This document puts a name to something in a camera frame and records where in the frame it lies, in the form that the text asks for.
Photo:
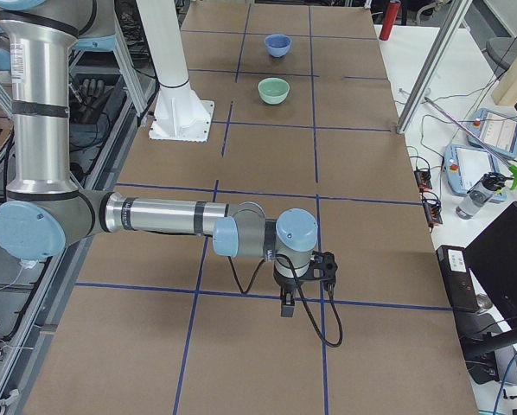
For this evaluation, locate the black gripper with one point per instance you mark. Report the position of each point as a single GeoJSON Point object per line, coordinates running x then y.
{"type": "Point", "coordinates": [286, 286]}

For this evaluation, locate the blue bowl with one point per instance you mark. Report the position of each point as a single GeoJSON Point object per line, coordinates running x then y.
{"type": "Point", "coordinates": [277, 45]}

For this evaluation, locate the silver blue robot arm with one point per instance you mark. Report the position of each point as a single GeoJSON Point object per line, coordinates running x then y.
{"type": "Point", "coordinates": [236, 230]}

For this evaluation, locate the green bowl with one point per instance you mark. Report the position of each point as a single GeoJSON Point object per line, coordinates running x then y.
{"type": "Point", "coordinates": [273, 91]}

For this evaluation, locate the black computer box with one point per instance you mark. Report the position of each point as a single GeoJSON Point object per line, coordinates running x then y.
{"type": "Point", "coordinates": [457, 278]}

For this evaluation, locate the orange black connector board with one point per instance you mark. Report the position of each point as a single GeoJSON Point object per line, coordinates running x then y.
{"type": "Point", "coordinates": [423, 179]}

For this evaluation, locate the black laptop monitor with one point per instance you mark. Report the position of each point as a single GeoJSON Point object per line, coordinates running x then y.
{"type": "Point", "coordinates": [492, 257]}

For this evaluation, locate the near teach pendant tablet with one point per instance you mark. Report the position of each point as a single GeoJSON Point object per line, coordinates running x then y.
{"type": "Point", "coordinates": [465, 165]}

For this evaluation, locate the teach pendant tablet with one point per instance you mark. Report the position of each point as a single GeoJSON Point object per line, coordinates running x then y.
{"type": "Point", "coordinates": [496, 130]}
{"type": "Point", "coordinates": [465, 165]}

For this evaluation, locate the clear water bottle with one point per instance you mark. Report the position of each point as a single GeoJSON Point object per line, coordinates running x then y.
{"type": "Point", "coordinates": [488, 185]}

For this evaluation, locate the far teach pendant tablet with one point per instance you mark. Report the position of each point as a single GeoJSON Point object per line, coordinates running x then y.
{"type": "Point", "coordinates": [496, 130]}

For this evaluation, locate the red cylinder bottle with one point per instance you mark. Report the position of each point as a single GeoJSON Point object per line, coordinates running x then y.
{"type": "Point", "coordinates": [392, 10]}

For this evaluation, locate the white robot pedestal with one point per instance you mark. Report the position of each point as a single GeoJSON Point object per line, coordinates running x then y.
{"type": "Point", "coordinates": [179, 113]}

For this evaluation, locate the aluminium side frame rack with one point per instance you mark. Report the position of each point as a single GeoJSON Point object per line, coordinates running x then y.
{"type": "Point", "coordinates": [46, 276]}

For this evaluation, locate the aluminium frame post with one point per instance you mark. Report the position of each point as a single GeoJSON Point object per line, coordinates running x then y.
{"type": "Point", "coordinates": [441, 43]}

